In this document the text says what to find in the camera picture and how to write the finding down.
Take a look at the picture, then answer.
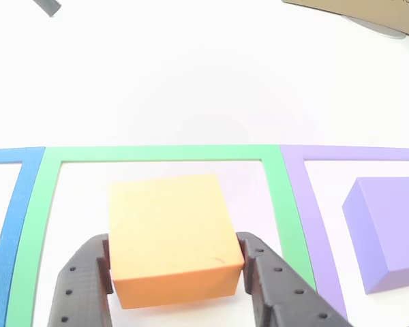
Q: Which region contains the orange cube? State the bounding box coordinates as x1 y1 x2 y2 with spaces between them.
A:
108 173 245 310

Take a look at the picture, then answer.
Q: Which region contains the blue square frame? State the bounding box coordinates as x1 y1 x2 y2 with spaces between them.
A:
0 146 47 327

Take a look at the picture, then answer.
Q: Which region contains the purple square frame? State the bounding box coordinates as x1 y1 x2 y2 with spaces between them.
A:
279 144 409 327

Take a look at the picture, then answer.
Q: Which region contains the green square frame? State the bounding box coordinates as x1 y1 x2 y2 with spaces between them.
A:
5 144 318 327

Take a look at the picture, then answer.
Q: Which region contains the dark grey bar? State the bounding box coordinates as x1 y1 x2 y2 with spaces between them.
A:
32 0 62 18

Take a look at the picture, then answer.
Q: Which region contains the purple square block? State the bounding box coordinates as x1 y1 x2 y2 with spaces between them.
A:
341 176 409 296

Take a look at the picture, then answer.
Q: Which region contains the polymaker cardboard box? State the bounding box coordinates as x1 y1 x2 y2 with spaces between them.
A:
281 0 409 41

